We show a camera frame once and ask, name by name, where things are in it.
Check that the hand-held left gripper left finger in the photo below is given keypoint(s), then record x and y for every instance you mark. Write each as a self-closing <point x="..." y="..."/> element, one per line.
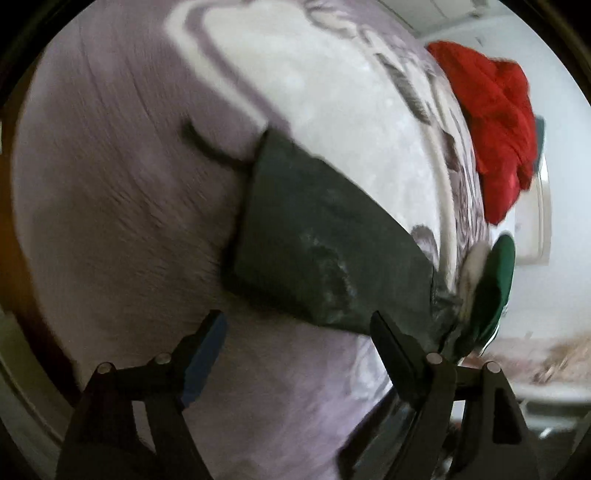
<point x="203" y="364"/>

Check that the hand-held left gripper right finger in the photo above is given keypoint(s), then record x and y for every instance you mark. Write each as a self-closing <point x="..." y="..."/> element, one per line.
<point x="398" y="355"/>

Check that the black leather jacket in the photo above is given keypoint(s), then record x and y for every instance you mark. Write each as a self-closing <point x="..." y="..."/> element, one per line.
<point x="314" y="230"/>

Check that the green and white garment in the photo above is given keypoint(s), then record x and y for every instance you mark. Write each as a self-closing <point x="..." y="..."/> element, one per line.
<point x="494" y="281"/>

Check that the beige patterned cloth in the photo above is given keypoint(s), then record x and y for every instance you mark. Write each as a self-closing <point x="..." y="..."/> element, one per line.
<point x="554" y="364"/>

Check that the lilac printed blanket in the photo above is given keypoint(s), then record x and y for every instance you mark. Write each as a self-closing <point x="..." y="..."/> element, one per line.
<point x="138" y="207"/>

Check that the red garment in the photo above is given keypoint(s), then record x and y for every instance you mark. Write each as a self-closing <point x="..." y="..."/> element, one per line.
<point x="494" y="120"/>

